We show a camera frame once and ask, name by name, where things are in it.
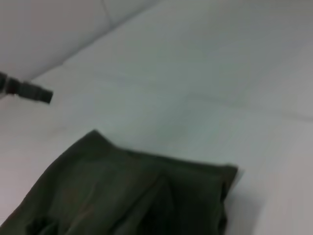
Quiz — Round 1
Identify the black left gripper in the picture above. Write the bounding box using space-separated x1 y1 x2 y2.
0 70 54 105

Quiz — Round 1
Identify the dark green FREE t-shirt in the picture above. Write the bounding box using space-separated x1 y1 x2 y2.
0 129 239 235

